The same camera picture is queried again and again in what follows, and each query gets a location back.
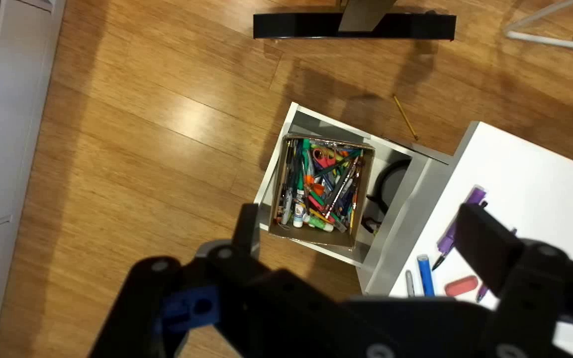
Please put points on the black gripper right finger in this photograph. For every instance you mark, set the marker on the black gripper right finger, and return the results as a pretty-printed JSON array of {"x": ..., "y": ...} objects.
[{"x": 489, "y": 246}]

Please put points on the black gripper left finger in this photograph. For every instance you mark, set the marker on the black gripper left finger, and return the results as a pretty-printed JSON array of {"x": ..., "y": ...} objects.
[{"x": 248, "y": 230}]

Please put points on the purple marker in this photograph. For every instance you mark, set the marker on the purple marker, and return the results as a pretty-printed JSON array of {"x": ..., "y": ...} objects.
[{"x": 479, "y": 195}]

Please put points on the blue marker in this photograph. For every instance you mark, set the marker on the blue marker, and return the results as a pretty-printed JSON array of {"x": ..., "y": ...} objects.
[{"x": 427, "y": 278}]

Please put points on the white desk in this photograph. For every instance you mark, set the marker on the white desk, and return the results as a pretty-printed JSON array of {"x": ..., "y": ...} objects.
[{"x": 530, "y": 191}]

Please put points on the cardboard box of markers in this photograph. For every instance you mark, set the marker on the cardboard box of markers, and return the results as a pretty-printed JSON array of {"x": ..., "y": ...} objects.
[{"x": 322, "y": 189}]

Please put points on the open white drawer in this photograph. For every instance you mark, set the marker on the open white drawer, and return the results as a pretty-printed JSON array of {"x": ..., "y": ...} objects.
[{"x": 405, "y": 183}]

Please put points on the pink eraser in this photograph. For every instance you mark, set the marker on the pink eraser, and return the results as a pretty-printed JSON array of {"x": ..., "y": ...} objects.
[{"x": 463, "y": 284}]

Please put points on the black monitor base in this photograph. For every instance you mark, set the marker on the black monitor base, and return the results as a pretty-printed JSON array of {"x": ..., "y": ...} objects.
[{"x": 359, "y": 18}]

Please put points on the white metal stand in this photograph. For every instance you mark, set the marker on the white metal stand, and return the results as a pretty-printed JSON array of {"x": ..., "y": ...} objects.
[{"x": 546, "y": 26}]

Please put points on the grey cabinet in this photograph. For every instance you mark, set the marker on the grey cabinet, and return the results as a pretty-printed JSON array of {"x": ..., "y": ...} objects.
[{"x": 1, "y": 131}]

